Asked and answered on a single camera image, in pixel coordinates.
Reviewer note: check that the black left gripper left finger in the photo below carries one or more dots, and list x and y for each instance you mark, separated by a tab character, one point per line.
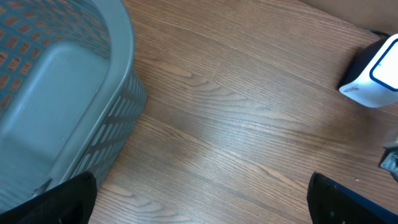
71	202

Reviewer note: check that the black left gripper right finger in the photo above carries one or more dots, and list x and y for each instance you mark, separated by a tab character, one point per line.
331	202

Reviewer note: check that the Haribo gummy worms bag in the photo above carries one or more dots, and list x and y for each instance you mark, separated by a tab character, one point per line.
389	158

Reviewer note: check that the white barcode scanner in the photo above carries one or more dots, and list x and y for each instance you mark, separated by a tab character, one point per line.
371	80

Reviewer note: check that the grey plastic mesh basket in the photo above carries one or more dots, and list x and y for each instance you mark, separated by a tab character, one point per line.
69	95

